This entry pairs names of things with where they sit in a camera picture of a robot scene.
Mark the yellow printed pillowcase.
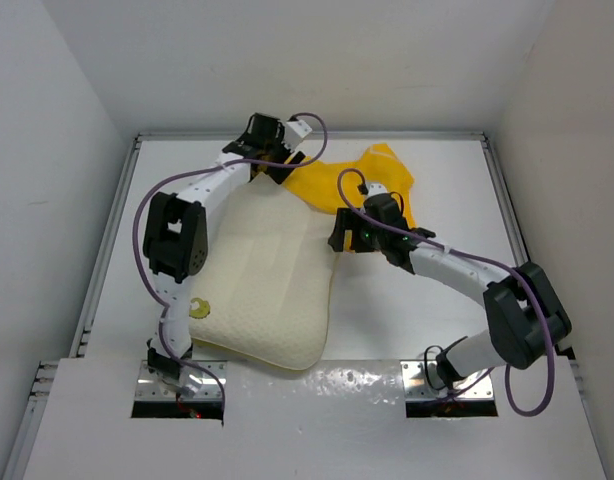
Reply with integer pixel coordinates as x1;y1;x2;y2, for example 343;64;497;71
251;142;418;236

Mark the cream foam pillow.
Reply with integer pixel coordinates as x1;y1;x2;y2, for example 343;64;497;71
190;177;337;371

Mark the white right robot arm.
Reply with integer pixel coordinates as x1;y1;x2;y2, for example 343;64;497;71
328;193;572;388

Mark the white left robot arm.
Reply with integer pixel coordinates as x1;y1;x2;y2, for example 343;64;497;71
132;113;312;382

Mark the white front cover board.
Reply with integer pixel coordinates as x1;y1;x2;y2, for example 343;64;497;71
25;358;604;479

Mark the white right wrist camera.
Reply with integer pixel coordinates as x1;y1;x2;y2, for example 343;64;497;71
358;181;389;200

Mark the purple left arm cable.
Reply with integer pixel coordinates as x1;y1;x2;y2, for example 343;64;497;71
131;112;329;416

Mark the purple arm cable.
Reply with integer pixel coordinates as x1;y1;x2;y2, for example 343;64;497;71
336;168;558;418
131;112;329;416

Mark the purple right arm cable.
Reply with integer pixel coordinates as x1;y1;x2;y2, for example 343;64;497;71
336;168;558;418

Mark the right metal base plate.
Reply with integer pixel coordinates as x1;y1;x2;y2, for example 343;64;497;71
400;360;496;401

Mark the metal base plate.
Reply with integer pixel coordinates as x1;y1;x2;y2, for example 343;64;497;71
400;360;496;401
134;361;227;402

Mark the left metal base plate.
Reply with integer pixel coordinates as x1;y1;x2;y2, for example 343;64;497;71
134;361;227;402

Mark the aluminium table frame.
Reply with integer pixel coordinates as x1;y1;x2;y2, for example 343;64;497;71
1;130;608;480

